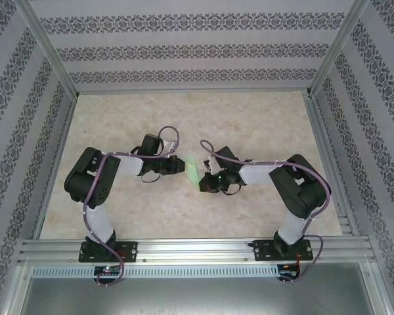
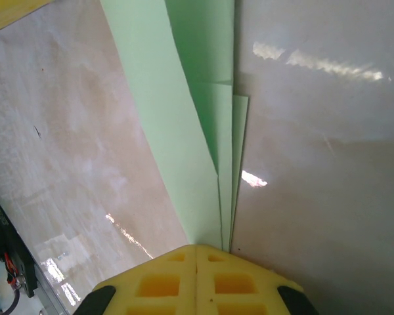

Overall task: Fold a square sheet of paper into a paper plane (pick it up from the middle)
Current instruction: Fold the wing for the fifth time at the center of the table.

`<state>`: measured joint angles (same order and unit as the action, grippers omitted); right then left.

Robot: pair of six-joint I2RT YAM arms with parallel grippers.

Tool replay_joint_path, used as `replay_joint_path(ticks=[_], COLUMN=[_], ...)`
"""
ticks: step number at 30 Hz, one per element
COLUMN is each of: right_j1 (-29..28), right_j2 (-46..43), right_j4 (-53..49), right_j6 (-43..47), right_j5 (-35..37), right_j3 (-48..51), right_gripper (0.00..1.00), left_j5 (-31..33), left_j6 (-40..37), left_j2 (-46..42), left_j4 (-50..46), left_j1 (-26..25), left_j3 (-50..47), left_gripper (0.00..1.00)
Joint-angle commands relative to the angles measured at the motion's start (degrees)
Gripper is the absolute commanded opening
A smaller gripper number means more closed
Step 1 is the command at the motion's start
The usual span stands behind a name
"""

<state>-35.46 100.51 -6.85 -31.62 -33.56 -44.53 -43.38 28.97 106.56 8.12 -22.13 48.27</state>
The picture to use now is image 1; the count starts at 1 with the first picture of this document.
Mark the light green paper sheet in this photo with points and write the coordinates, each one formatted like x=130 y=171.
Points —
x=193 y=169

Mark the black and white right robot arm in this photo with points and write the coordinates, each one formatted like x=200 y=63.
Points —
x=256 y=174

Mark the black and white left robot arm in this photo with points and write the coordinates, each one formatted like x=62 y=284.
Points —
x=129 y=164

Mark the grey sheet metal panel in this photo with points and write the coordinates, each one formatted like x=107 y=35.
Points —
x=197 y=295

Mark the aluminium mounting beam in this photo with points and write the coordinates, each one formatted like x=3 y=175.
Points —
x=197 y=249

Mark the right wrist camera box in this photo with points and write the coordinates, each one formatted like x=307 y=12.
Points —
x=212 y=164

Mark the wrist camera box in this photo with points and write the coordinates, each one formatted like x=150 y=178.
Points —
x=168 y=143
x=212 y=164

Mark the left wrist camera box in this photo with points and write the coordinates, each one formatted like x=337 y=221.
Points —
x=168 y=143

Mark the aluminium cross rail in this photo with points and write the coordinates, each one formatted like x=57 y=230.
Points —
x=193 y=91

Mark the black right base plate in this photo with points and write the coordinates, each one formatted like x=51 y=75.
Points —
x=261 y=251

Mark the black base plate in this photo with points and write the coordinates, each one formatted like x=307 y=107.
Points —
x=131 y=251
x=261 y=251

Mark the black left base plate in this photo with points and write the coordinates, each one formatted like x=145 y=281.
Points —
x=131 y=251

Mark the aluminium side rail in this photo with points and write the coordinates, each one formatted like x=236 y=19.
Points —
x=326 y=147
x=59 y=147

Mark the aluminium frame post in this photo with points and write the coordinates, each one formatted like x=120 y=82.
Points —
x=45 y=42
x=339 y=42

